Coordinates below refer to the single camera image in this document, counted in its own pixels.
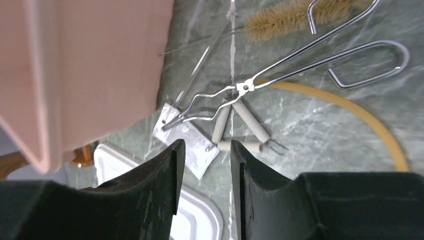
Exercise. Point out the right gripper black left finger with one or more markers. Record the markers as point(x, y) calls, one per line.
point(137, 205)

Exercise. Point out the white metal tray lid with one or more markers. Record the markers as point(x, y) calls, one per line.
point(197, 217)

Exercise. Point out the wooden drying rack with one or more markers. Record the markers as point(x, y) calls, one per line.
point(46, 164)

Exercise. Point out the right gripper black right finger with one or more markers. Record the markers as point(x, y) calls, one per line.
point(324, 205)

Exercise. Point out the tan rubber tubing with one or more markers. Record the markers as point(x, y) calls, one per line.
point(396, 151)

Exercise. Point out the metal crucible tongs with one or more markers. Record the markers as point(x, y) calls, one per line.
point(297, 62)

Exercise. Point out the small white plastic bag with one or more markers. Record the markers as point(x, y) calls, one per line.
point(199, 150)

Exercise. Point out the white clay pipe triangle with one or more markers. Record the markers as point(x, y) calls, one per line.
point(238, 122)

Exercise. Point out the pink plastic bin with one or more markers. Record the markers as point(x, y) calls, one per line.
point(75, 71)

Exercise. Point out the tan bristle test tube brush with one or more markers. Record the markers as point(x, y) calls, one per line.
point(288, 16)

